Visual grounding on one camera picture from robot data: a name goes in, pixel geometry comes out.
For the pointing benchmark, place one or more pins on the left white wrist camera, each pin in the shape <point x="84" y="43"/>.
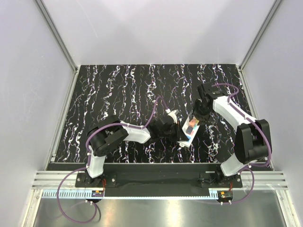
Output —
<point x="173" y="114"/>

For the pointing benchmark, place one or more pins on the silver aluminium rail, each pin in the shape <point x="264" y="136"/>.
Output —
<point x="260" y="180"/>

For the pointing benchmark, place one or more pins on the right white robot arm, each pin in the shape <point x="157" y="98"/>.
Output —
<point x="252" y="141"/>

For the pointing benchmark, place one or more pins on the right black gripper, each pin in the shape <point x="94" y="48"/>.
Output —
<point x="202" y="119"/>

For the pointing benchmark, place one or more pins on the orange connector board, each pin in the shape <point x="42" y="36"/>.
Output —
<point x="97" y="193"/>
<point x="226" y="194"/>

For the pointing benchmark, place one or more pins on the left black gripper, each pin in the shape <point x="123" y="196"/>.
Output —
<point x="178" y="135"/>

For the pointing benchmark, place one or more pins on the dark blue plug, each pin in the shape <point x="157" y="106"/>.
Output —
<point x="189" y="130"/>

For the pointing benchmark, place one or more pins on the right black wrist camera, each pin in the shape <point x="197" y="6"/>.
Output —
<point x="206" y="90"/>

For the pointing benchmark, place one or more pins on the right orange connector board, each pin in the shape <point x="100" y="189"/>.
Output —
<point x="226" y="194"/>

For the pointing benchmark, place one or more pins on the white power strip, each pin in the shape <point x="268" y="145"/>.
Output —
<point x="187" y="143"/>

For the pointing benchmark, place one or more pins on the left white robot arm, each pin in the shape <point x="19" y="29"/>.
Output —
<point x="104" y="140"/>

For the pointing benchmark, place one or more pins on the left orange connector board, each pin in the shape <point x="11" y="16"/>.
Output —
<point x="97" y="193"/>

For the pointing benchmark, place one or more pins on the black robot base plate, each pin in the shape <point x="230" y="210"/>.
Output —
<point x="144" y="192"/>

